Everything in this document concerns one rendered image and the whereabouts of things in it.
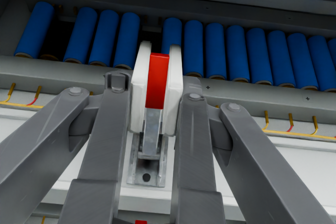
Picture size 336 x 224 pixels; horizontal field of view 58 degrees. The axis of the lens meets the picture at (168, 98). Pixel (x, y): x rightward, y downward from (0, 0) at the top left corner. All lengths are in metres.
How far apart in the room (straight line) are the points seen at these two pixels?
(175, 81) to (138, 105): 0.02
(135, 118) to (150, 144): 0.06
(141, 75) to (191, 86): 0.03
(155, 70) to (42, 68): 0.10
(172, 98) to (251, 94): 0.11
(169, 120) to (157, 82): 0.04
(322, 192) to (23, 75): 0.24
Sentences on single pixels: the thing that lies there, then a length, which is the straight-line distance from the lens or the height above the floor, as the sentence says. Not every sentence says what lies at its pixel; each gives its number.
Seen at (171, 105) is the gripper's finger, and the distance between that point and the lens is 0.15.
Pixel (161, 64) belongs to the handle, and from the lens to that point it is 0.19.
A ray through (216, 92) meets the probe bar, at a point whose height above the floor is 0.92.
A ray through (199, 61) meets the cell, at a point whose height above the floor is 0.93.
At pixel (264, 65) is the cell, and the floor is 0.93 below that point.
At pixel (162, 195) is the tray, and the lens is 0.23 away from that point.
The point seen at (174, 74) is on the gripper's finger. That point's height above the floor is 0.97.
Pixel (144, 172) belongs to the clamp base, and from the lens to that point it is 0.23.
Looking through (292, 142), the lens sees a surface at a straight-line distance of 0.26.
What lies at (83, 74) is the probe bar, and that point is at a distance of 0.25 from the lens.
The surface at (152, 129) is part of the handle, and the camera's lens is 0.20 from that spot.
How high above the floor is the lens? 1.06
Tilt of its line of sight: 37 degrees down
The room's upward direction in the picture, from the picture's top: 8 degrees clockwise
